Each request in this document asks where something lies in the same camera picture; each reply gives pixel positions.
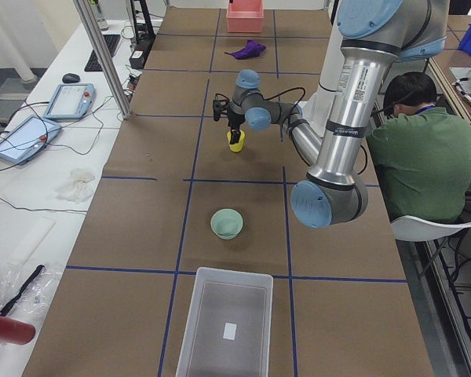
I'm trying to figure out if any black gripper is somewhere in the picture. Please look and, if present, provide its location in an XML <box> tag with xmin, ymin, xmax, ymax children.
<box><xmin>212</xmin><ymin>93</ymin><xmax>244</xmax><ymax>143</ymax></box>

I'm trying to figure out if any yellow plastic cup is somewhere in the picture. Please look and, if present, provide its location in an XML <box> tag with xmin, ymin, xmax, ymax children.
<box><xmin>227</xmin><ymin>130</ymin><xmax>245</xmax><ymax>152</ymax></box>

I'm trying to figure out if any purple microfiber cloth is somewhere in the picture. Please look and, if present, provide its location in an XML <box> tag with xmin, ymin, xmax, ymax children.
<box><xmin>225</xmin><ymin>39</ymin><xmax>267</xmax><ymax>60</ymax></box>

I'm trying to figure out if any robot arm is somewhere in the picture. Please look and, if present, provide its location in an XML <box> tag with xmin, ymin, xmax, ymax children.
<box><xmin>213</xmin><ymin>1</ymin><xmax>449</xmax><ymax>229</ymax></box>

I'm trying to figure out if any black electronics box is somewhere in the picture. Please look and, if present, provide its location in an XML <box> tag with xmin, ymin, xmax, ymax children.
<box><xmin>129</xmin><ymin>49</ymin><xmax>149</xmax><ymax>70</ymax></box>

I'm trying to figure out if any clear plastic storage box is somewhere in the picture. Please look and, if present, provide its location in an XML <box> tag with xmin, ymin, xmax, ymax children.
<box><xmin>176</xmin><ymin>267</ymin><xmax>273</xmax><ymax>376</ymax></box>

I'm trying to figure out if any green ceramic bowl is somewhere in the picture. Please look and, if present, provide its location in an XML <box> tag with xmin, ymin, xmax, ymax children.
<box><xmin>210</xmin><ymin>208</ymin><xmax>243</xmax><ymax>240</ymax></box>

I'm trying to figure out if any pink plastic bin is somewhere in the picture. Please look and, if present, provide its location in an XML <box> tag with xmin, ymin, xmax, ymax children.
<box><xmin>226</xmin><ymin>0</ymin><xmax>264</xmax><ymax>33</ymax></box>

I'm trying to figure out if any black keyboard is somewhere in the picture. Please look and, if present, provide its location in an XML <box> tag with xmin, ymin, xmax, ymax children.
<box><xmin>83</xmin><ymin>34</ymin><xmax>122</xmax><ymax>73</ymax></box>

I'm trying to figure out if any white crumpled cloth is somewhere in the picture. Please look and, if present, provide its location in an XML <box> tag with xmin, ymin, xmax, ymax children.
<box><xmin>56</xmin><ymin>168</ymin><xmax>95</xmax><ymax>203</ymax></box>

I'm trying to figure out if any teach pendant tablet far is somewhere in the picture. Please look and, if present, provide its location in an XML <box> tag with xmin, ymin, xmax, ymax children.
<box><xmin>43</xmin><ymin>82</ymin><xmax>96</xmax><ymax>122</ymax></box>

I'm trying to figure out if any teach pendant tablet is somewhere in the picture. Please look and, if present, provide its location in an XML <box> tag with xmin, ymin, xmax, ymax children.
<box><xmin>0</xmin><ymin>115</ymin><xmax>61</xmax><ymax>165</ymax></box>
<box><xmin>43</xmin><ymin>82</ymin><xmax>96</xmax><ymax>122</ymax></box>

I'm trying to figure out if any black computer mouse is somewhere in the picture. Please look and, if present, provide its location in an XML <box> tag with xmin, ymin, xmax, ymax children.
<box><xmin>62</xmin><ymin>73</ymin><xmax>81</xmax><ymax>84</ymax></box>

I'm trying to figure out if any person in green shirt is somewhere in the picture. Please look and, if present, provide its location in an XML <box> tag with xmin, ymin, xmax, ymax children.
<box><xmin>366</xmin><ymin>71</ymin><xmax>471</xmax><ymax>224</ymax></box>

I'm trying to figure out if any white chair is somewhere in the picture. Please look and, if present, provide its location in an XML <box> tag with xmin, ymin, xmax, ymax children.
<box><xmin>390</xmin><ymin>214</ymin><xmax>471</xmax><ymax>276</ymax></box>

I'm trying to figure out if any teach pendant tablet near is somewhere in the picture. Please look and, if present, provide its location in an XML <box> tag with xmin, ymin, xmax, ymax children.
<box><xmin>0</xmin><ymin>115</ymin><xmax>61</xmax><ymax>165</ymax></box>

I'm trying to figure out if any red cylinder bottle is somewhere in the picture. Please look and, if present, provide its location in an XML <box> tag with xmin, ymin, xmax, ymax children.
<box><xmin>0</xmin><ymin>316</ymin><xmax>36</xmax><ymax>345</ymax></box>

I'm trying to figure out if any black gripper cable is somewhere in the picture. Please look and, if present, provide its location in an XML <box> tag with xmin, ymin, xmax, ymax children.
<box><xmin>258</xmin><ymin>86</ymin><xmax>308</xmax><ymax>142</ymax></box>

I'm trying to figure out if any aluminium frame post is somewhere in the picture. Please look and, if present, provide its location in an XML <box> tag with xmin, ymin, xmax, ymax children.
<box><xmin>73</xmin><ymin>0</ymin><xmax>131</xmax><ymax>119</ymax></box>

